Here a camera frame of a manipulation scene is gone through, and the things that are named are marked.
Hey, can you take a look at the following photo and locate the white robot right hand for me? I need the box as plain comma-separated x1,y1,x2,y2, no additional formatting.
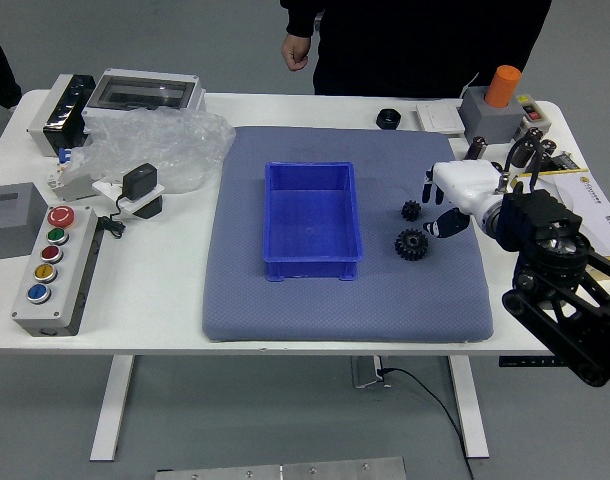
422,159,509,240

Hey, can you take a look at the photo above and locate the person's right hand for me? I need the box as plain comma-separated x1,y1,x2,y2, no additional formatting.
279,33,312,72

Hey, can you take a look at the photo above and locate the big black gear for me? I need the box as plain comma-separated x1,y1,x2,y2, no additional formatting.
394,228,430,262

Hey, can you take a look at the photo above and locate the blue plastic box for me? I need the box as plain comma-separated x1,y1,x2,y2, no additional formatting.
263,160,365,283

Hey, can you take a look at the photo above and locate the black hex nut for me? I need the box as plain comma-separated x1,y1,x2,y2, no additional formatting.
375,107,403,131

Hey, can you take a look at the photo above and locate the yellow and white cardboard box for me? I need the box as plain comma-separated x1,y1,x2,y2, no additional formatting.
514,169,610,264

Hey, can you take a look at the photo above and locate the grey distribution box clear lid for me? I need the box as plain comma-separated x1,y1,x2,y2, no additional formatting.
82,68,207,117

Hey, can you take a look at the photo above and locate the grey metal control box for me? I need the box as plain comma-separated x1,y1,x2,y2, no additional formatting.
349,355,392,390

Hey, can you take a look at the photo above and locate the grey pushbutton control box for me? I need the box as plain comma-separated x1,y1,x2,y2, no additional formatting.
10,203,105,338

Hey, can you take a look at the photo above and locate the grey block with round hole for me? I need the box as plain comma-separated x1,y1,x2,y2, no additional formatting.
458,87,526,145

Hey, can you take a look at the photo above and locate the small black electronic module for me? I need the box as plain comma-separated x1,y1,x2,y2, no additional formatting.
547,151,584,174

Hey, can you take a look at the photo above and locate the orange cylinder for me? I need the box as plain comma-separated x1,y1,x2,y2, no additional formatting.
484,64,522,109

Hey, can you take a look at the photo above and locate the person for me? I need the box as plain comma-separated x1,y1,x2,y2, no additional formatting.
0,19,24,110
279,0,554,100

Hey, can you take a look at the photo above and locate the clear plastic bag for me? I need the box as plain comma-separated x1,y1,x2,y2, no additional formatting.
59,107,236,196

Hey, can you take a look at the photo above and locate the grey-blue foam mat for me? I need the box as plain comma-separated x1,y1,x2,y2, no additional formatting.
201,124,495,344

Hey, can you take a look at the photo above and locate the black table control panel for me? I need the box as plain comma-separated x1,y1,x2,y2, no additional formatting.
498,355,559,368

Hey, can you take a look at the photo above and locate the black power adapter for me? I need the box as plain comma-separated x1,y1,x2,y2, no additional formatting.
121,162,159,200

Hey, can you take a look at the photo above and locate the white socket plate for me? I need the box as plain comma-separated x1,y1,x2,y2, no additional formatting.
92,178,166,220

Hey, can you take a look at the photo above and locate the white table leg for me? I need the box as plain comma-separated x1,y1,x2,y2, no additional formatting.
88,354,137,462
447,354,490,459

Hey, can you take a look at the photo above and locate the white circuit breaker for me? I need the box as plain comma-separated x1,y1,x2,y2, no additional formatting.
45,147,94,201

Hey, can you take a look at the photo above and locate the grey block with square hole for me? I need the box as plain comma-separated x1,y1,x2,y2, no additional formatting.
0,182,49,261

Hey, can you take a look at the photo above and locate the grey metal plate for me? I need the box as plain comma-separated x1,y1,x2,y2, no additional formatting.
154,456,407,480

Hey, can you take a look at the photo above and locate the white wall switch plate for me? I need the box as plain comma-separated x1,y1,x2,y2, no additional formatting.
415,103,464,136

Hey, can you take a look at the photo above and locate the white switch box red button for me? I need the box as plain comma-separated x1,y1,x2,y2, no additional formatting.
512,93,551,141

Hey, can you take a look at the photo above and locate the black power cable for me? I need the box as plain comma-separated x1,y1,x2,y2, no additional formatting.
379,367,476,480

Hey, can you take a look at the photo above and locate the grey enclosure with black panel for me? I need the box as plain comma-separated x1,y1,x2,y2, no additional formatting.
26,73,97,157

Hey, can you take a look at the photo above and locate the black adapter cord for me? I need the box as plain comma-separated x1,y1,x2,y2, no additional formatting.
97,192,129,239

